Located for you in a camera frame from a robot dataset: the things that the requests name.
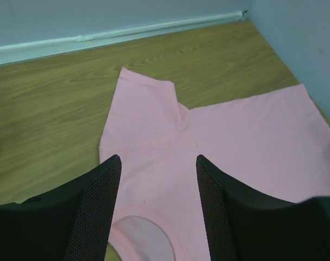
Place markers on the pink t shirt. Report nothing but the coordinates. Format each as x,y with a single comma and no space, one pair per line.
277,143

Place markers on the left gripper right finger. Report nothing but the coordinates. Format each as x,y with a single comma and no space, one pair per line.
245,224

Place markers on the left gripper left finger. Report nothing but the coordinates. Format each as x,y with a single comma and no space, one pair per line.
70,222

